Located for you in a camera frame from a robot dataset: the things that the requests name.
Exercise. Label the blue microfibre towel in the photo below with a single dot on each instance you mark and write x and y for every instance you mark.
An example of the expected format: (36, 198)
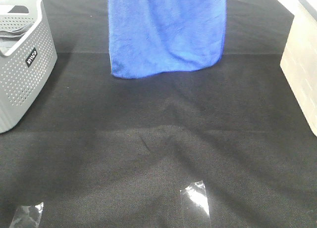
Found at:
(148, 37)

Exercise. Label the black fabric table cloth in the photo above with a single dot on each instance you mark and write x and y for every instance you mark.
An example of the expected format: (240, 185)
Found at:
(101, 152)

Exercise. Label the clear tape strip centre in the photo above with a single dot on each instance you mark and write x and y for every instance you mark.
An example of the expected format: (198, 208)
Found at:
(194, 206)

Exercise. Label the clear tape strip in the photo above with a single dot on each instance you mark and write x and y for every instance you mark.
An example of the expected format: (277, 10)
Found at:
(194, 206)
(27, 216)

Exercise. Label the grey perforated plastic basket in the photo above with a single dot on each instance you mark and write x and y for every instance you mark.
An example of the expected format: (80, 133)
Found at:
(27, 58)

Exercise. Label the cream plastic storage box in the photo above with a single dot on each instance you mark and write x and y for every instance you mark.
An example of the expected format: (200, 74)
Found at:
(299, 60)

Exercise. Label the clear tape strip left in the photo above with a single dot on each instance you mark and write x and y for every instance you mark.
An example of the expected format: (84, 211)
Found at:
(27, 216)

